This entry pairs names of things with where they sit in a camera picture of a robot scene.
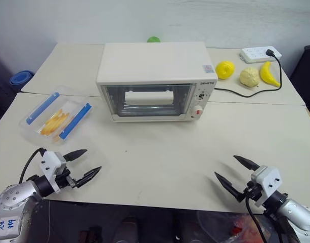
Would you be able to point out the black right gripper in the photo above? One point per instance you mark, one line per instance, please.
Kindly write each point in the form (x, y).
(252, 193)

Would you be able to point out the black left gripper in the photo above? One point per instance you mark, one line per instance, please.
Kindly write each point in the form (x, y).
(65, 181)

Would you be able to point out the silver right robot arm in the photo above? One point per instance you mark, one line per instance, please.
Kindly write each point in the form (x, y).
(293, 212)

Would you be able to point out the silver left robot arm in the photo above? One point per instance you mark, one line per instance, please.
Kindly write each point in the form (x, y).
(15, 202)

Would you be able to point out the clear container with blue handles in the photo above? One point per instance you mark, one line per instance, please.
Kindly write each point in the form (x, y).
(33, 126)

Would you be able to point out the small white oven knob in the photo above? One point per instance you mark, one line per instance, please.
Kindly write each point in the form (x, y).
(201, 96)

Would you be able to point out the glass oven door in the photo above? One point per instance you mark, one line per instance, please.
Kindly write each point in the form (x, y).
(147, 109)

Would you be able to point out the white toaster oven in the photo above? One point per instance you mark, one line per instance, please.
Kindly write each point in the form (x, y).
(149, 60)

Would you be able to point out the blue container clip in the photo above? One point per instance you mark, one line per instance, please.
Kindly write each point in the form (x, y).
(75, 121)
(42, 107)

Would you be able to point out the yellow french fries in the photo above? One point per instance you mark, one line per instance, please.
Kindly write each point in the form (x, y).
(56, 121)

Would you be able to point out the clear plastic bag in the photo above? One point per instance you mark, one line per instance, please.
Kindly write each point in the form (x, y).
(228, 227)

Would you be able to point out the white and red timer knob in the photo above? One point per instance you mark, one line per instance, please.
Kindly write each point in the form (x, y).
(198, 111)

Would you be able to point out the pale yellow toy fruit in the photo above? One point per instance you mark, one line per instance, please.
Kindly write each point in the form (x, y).
(249, 77)

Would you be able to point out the yellow toy banana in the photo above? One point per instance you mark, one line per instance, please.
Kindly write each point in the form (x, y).
(267, 74)

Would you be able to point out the yellow toy bell pepper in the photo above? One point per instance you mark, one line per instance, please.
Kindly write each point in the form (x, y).
(225, 70)

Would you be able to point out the white power strip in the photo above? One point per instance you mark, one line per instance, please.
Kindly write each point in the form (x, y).
(253, 57)

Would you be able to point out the black chair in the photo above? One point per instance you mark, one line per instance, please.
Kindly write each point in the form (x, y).
(305, 76)

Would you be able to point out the black power plug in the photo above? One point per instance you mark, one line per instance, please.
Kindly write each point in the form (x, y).
(269, 53)

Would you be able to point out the green ball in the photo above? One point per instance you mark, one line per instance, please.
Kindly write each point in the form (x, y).
(153, 39)

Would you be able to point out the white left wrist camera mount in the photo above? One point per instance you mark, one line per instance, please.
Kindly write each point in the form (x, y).
(52, 164)

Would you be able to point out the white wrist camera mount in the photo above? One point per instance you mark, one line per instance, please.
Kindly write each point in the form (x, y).
(267, 179)
(52, 164)

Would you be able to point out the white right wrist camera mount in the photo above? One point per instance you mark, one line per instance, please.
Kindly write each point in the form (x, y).
(267, 179)

